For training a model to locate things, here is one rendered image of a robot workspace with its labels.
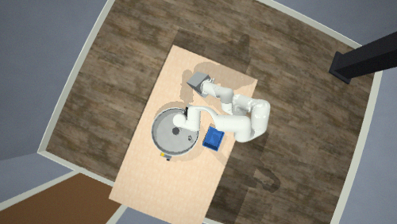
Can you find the blue square tray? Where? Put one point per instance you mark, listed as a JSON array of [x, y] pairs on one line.
[[213, 139]]

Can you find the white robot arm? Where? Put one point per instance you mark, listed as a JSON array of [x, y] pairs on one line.
[[236, 106]]

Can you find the grey round turning table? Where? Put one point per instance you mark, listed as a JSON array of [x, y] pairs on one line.
[[170, 138]]

